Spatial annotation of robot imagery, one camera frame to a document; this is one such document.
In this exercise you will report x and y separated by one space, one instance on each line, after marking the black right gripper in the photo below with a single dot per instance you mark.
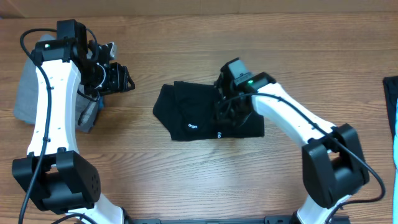
222 117

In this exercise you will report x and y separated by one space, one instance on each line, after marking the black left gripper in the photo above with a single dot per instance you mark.
119 77

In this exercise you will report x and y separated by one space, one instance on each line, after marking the black t-shirt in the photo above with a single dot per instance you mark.
186 111

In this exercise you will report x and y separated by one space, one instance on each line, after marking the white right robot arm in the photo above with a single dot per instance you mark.
332 158

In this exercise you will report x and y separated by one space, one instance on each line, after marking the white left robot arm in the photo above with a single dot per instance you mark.
53 174

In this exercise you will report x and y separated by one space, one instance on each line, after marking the blue garment under shorts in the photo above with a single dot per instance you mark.
101 103

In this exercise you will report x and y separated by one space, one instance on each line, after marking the folded grey shorts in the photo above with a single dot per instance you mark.
25 107

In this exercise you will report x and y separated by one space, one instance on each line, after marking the dark garment at right edge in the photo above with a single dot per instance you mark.
390 91

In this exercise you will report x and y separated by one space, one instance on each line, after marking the light blue item right edge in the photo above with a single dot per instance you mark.
395 158

